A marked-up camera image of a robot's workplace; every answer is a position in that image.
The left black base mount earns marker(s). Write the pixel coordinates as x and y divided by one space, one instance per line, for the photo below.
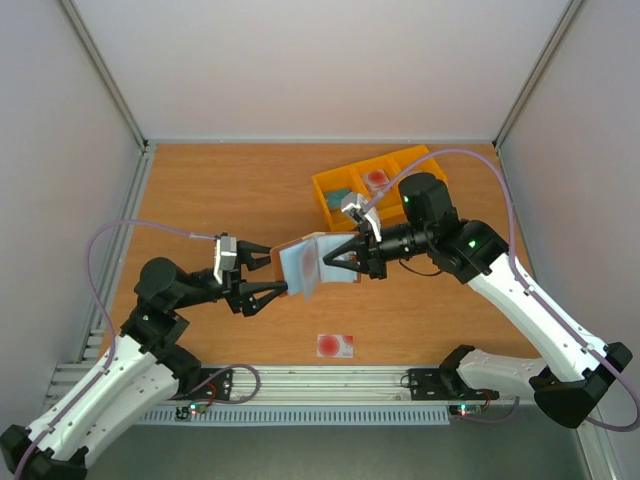
216 386

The aluminium front rail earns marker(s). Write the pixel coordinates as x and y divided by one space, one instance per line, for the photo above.
349 384

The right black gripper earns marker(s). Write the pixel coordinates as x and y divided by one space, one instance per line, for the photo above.
372 255

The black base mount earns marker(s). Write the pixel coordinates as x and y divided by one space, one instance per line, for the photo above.
216 386
427 384

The left circuit board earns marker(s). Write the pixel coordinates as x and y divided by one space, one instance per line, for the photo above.
192 411

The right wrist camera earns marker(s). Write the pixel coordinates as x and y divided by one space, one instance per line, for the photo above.
355 207

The teal card stack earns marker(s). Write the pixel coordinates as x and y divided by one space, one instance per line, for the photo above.
334 198

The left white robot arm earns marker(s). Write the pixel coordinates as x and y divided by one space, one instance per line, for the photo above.
143 367

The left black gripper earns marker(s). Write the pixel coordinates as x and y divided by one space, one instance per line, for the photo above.
240 293

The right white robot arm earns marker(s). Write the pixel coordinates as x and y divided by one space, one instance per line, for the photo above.
575 368

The brown leather card holder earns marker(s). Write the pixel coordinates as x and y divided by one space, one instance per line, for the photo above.
299 263

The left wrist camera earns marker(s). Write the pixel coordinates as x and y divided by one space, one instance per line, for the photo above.
225 255

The grey slotted cable duct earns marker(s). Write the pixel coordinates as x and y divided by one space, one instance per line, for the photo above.
281 416

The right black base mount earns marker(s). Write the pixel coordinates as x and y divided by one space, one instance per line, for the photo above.
427 384

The circuit board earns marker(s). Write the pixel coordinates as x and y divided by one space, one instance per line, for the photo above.
192 411
465 410

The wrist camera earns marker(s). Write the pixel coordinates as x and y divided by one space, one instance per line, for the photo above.
225 255
355 207

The red circle card stack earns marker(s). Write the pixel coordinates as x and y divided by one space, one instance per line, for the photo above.
375 181

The right circuit board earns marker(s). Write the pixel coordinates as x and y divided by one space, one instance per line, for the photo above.
465 410

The yellow three-compartment bin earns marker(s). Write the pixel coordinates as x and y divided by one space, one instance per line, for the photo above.
390 208

